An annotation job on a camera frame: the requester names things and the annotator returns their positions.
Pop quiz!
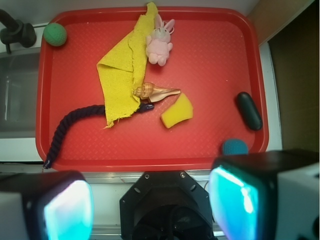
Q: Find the green dimpled ball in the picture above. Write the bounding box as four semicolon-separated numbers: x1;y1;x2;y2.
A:
43;22;68;47

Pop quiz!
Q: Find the grey sink faucet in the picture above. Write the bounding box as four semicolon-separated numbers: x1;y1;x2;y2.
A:
0;9;37;54

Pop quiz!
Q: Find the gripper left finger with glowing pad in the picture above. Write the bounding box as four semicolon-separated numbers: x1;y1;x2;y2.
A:
0;171;94;240

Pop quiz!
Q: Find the stainless steel sink basin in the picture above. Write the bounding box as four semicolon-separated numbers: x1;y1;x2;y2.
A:
0;48;40;139

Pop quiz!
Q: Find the dark blue braided rope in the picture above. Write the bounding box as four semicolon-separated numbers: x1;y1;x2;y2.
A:
43;102;155;169

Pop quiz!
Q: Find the black oval case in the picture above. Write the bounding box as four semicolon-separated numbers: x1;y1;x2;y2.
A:
236;91;263;131

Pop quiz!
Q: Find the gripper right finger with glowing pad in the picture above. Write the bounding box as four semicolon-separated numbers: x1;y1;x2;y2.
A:
208;149;320;240

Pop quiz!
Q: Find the yellow cloth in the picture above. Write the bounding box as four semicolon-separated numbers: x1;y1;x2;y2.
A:
96;2;158;128

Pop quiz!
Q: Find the pink plush bunny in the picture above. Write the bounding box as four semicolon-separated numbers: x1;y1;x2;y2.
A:
145;14;175;67

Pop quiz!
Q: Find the blue ball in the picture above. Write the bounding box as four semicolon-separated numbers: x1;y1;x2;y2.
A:
222;138;249;155

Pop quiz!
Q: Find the red plastic tray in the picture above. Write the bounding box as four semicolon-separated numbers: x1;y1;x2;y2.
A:
35;7;269;172

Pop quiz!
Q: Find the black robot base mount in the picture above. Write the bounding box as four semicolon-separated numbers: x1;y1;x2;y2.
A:
119;171;216;240

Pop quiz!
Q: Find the tan conch seashell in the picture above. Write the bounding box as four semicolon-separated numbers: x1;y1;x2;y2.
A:
132;82;181;103

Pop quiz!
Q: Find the yellow sponge piece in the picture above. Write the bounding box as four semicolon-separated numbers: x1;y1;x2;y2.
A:
160;93;194;129

